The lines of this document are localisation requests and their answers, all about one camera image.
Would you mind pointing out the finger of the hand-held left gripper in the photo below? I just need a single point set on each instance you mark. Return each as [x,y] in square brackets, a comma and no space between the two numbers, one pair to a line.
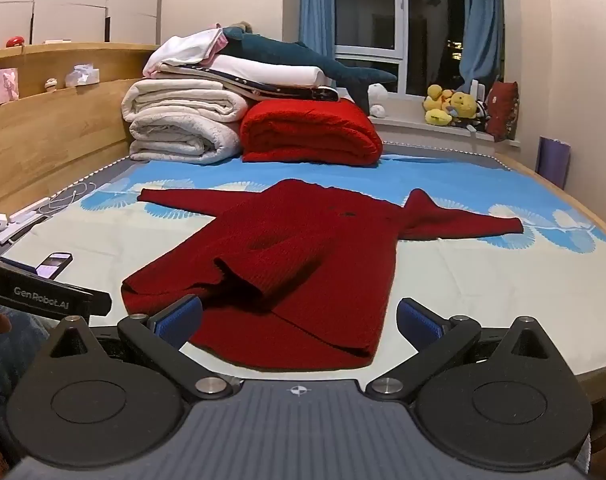
[8,265]
[102,306]

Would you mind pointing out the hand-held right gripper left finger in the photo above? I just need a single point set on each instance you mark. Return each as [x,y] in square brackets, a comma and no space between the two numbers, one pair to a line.
[178,317]

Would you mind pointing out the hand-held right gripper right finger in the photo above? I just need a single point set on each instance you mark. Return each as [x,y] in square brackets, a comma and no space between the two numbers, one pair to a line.
[420,322]

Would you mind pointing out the dark red knit sweater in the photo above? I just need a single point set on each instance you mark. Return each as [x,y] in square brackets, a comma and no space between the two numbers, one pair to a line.
[308,240]

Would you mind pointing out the smartphone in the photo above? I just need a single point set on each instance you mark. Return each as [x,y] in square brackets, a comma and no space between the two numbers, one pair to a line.
[54,265]

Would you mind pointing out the white power strip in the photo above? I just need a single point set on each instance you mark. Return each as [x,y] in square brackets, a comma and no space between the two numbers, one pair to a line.
[18,220]

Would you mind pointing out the person's jeans leg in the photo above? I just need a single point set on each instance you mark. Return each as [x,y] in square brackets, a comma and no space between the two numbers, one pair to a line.
[13,355]

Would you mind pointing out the pink box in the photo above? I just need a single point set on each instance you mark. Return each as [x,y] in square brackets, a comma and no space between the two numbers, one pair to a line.
[3,87]

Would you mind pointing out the grey-white fluffy folded blanket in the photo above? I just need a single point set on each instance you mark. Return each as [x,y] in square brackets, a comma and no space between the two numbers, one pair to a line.
[178,137]

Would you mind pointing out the small figurine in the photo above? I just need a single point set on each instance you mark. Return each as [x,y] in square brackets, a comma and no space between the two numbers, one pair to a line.
[51,85]

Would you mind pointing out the clear tissue pack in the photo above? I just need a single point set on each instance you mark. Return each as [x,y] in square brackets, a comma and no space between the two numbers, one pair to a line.
[82,76]

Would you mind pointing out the purple paper bag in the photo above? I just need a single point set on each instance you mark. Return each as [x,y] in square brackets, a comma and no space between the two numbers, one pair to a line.
[553,162]

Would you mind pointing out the yellow plush toy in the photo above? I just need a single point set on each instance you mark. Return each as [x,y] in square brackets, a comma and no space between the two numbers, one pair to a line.
[438,107]
[464,107]

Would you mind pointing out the black and white toy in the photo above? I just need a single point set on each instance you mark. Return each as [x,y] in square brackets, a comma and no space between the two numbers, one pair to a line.
[480,115]

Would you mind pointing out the cream folded quilt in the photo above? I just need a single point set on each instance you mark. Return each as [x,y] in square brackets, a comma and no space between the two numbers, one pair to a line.
[183,97]

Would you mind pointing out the red folded blanket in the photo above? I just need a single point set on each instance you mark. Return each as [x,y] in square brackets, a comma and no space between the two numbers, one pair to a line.
[308,130]

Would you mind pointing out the small red ornament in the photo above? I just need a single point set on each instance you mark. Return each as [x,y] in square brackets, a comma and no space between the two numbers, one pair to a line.
[15,41]

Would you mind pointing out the red cushion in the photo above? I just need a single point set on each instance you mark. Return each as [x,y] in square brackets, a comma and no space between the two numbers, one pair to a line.
[502,110]

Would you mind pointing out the dark patterned folded cloth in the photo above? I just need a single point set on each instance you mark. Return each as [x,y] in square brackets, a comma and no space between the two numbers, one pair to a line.
[293,91]

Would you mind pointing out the white folded pillow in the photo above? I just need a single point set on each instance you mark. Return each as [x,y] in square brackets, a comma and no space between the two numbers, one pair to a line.
[263,71]

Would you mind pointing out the white and pink folded cloth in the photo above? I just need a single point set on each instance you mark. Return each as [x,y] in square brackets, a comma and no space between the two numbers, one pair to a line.
[188,50]

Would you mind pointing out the blue shark plush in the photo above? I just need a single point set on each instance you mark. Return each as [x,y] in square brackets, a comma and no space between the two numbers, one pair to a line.
[293,55]

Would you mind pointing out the blue curtain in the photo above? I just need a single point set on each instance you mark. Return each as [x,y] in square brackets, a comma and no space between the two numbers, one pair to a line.
[317,10]
[480,20]

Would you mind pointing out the window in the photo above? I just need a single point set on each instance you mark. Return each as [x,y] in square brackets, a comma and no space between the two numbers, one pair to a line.
[378,10]

